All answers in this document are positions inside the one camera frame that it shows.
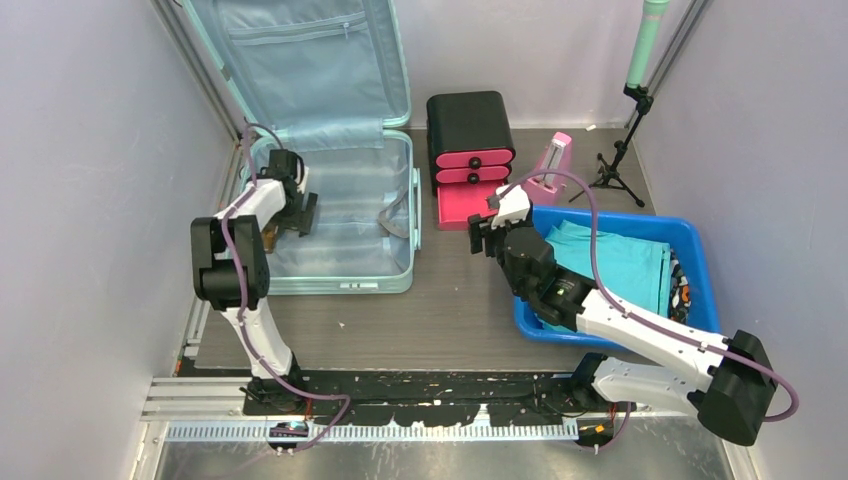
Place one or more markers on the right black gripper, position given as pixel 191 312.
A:
pixel 490 234

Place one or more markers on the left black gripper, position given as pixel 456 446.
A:
pixel 300 220

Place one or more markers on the black and pink drawer box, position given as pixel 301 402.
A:
pixel 470 150

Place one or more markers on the light blue hard-shell suitcase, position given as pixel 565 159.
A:
pixel 327 80

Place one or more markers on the teal cloth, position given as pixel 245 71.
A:
pixel 640 271

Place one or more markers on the orange black camouflage garment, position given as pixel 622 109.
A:
pixel 679 299

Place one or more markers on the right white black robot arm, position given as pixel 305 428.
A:
pixel 726 383

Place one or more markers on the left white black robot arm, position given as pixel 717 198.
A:
pixel 231 272

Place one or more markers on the pink metronome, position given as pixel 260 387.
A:
pixel 547 184

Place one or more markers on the black tripod stand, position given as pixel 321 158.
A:
pixel 609 177

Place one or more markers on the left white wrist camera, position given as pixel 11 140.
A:
pixel 302 180

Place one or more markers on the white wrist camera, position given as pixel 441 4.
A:
pixel 302 180
pixel 517 208

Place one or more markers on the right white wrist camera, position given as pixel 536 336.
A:
pixel 517 208

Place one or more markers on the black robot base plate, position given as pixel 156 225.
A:
pixel 427 398

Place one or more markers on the aluminium rail frame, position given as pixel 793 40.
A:
pixel 209 409

